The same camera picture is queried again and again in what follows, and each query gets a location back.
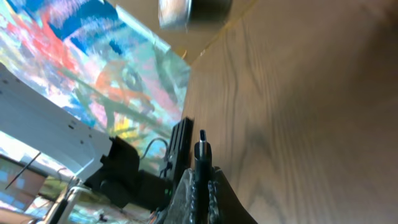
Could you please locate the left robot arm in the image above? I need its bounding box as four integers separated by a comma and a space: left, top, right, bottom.
1, 65, 193, 211

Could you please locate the colourful abstract painting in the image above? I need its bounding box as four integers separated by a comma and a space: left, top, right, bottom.
0, 0, 192, 224

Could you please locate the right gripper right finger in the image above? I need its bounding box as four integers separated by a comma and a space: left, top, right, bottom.
208, 167, 257, 224

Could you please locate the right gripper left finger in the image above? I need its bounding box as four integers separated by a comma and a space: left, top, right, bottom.
154, 168, 195, 224

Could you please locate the black left camera cable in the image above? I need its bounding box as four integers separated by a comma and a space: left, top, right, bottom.
138, 136, 170, 162

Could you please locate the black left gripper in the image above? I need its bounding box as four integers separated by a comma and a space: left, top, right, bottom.
160, 117, 193, 187

